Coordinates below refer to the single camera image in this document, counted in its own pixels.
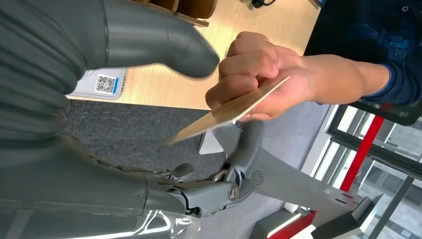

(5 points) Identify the wooden compartment organizer box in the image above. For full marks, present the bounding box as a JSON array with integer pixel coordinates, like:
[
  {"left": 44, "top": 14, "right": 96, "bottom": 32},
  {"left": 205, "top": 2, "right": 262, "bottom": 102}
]
[{"left": 130, "top": 0, "right": 218, "bottom": 28}]

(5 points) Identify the white card reader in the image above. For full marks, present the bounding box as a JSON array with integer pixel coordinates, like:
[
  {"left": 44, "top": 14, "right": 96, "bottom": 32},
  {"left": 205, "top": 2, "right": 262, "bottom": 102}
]
[{"left": 67, "top": 67, "right": 127, "bottom": 101}]

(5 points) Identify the dark grey carpet rug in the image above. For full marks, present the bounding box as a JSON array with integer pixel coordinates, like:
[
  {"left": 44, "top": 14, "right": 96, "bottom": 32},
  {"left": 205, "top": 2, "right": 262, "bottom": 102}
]
[{"left": 64, "top": 100, "right": 330, "bottom": 185}]

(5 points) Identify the person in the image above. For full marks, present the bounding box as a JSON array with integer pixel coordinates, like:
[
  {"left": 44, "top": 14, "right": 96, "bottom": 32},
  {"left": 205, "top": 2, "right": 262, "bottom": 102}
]
[{"left": 205, "top": 0, "right": 422, "bottom": 122}]

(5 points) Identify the black laptop charger cable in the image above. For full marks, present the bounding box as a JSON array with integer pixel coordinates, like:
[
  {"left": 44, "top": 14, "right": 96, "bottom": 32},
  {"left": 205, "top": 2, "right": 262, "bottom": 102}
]
[{"left": 250, "top": 0, "right": 278, "bottom": 9}]

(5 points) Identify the black metal frame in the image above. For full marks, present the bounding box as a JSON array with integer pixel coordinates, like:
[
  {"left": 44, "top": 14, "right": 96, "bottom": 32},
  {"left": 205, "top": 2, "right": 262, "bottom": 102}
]
[{"left": 326, "top": 105, "right": 422, "bottom": 239}]

